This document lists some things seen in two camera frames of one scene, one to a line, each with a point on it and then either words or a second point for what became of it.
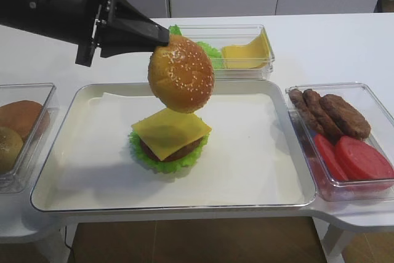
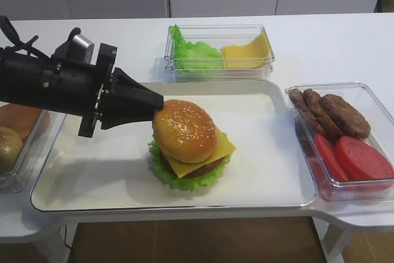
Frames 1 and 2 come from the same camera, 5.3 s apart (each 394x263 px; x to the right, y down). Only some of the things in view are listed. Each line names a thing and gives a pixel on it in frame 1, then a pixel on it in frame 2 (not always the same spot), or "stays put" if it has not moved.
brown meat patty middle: x=314 y=103 stays put
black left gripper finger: x=122 y=15 → x=122 y=84
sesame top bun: x=180 y=75 → x=184 y=132
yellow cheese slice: x=168 y=132 → x=224 y=147
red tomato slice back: x=329 y=156 stays put
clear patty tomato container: x=349 y=138 stays put
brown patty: x=179 y=154 → x=197 y=172
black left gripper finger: x=114 y=43 → x=116 y=111
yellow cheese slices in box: x=255 y=54 stays put
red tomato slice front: x=359 y=160 stays put
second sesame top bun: x=11 y=144 stays put
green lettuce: x=146 y=161 → x=193 y=183
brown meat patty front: x=348 y=120 stays put
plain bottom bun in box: x=29 y=118 stays put
